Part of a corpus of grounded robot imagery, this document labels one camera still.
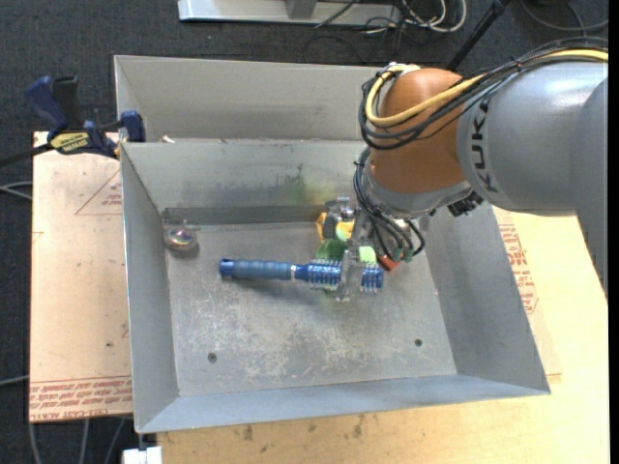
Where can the grey metal bin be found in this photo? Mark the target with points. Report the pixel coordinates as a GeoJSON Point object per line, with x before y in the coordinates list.
{"type": "Point", "coordinates": [290, 336]}

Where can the yellow and grey toy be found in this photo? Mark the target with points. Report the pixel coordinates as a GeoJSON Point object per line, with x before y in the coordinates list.
{"type": "Point", "coordinates": [333, 225]}

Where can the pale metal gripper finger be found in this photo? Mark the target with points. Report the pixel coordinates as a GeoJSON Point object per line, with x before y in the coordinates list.
{"type": "Point", "coordinates": [344, 281]}
{"type": "Point", "coordinates": [357, 278]}

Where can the red small block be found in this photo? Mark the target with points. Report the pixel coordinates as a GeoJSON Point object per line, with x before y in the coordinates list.
{"type": "Point", "coordinates": [388, 264]}

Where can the shiny round spinning top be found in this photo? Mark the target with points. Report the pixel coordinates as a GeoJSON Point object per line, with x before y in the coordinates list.
{"type": "Point", "coordinates": [180, 239]}

